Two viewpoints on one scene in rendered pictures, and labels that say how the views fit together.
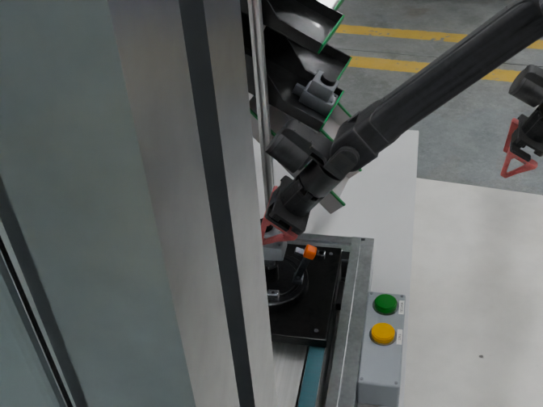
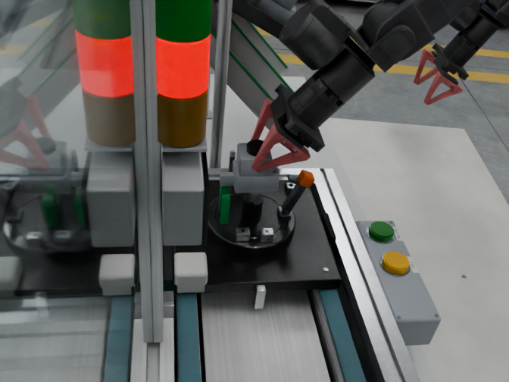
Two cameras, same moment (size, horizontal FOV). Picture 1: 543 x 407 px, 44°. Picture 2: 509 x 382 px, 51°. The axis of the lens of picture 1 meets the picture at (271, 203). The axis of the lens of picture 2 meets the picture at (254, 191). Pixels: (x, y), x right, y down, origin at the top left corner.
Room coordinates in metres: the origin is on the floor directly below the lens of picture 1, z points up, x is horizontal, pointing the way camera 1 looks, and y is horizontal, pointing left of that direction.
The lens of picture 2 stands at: (0.34, 0.29, 1.54)
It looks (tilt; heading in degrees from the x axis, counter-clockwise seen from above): 38 degrees down; 334
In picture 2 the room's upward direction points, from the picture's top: 7 degrees clockwise
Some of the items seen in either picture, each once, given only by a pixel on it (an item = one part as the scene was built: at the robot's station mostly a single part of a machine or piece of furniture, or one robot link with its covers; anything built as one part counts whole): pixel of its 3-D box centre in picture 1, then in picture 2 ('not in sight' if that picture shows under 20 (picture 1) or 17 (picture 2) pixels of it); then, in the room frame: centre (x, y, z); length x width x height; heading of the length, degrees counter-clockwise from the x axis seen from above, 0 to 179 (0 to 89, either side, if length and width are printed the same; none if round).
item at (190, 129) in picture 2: not in sight; (179, 110); (0.76, 0.17, 1.28); 0.05 x 0.05 x 0.05
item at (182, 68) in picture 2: not in sight; (179, 59); (0.76, 0.17, 1.33); 0.05 x 0.05 x 0.05
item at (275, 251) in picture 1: (260, 237); (248, 164); (0.92, 0.02, 1.09); 0.08 x 0.04 x 0.07; 76
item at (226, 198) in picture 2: not in sight; (225, 209); (0.91, 0.06, 1.01); 0.01 x 0.01 x 0.05; 76
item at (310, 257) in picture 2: (271, 287); (249, 229); (0.91, 0.01, 0.96); 0.24 x 0.24 x 0.02; 76
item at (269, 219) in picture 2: (271, 280); (251, 220); (0.91, 0.01, 0.98); 0.14 x 0.14 x 0.02
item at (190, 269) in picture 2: not in sight; (190, 272); (0.84, 0.13, 0.97); 0.05 x 0.05 x 0.04; 76
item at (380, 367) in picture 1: (382, 346); (389, 277); (0.78, -0.18, 0.93); 0.21 x 0.07 x 0.06; 166
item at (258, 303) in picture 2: not in sight; (259, 296); (0.79, 0.04, 0.95); 0.01 x 0.01 x 0.04; 76
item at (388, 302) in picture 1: (385, 304); (380, 233); (0.85, -0.19, 0.96); 0.04 x 0.04 x 0.02
